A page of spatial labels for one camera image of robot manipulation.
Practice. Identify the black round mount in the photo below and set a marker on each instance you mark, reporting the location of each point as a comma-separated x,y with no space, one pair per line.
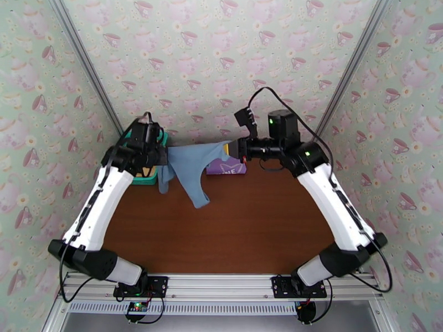
307,312

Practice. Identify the green lit circuit board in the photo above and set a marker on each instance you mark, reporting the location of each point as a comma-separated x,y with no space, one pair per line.
137,308

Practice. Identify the black circuit board mount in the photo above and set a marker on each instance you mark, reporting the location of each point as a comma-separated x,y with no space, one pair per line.
136,318

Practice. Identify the purple shirt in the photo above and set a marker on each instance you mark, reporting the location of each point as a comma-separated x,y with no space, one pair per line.
221,168

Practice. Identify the tan yellow cloth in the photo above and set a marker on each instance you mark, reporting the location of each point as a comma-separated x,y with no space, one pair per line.
150,172

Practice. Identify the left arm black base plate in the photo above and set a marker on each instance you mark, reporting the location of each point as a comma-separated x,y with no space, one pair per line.
157,286

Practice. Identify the blue tank top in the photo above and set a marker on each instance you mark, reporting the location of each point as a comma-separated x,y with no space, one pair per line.
190,168

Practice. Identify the right aluminium frame post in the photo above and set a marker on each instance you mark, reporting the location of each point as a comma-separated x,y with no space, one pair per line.
353,64

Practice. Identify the aluminium frame post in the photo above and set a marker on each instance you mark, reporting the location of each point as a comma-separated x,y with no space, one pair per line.
87,64
353,64

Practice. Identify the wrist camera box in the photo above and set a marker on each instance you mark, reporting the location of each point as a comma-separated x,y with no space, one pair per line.
244,118
151,134

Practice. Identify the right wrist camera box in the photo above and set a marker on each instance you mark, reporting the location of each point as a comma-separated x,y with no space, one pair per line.
244,118

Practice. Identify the teal plastic laundry basket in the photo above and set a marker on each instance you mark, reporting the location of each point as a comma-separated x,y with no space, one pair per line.
147,181

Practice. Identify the aluminium mounting rail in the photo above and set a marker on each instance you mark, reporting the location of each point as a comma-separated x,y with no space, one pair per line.
221,286

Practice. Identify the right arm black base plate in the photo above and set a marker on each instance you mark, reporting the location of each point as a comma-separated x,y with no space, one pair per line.
282,286

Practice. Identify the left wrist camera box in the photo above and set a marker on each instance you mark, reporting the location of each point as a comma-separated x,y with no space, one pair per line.
151,134

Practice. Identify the left aluminium frame post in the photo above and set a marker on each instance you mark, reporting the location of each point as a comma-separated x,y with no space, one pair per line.
87,64

